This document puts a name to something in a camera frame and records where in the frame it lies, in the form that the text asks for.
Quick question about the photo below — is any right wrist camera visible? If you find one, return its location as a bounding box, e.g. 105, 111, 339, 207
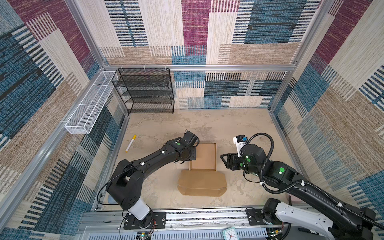
233, 135, 248, 158

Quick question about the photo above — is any black wire mesh shelf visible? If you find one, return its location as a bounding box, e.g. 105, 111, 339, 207
112, 68, 175, 114

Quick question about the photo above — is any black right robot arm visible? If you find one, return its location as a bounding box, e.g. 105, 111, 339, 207
220, 144, 376, 240

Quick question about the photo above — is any black corrugated cable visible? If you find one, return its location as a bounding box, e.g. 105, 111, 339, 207
245, 132, 384, 230

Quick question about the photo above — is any small teal clock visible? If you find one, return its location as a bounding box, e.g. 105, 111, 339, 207
222, 227, 240, 240

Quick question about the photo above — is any brown cardboard box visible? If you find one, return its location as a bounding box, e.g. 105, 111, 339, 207
178, 143, 227, 197

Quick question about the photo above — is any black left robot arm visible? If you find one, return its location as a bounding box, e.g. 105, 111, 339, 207
106, 130, 200, 227

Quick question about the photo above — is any yellow white marker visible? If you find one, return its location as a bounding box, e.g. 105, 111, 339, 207
125, 135, 137, 153

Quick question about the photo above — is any aluminium mounting rail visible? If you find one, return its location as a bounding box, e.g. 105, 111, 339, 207
76, 206, 331, 240

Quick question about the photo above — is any white wire mesh basket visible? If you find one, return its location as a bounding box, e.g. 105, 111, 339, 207
65, 71, 115, 134

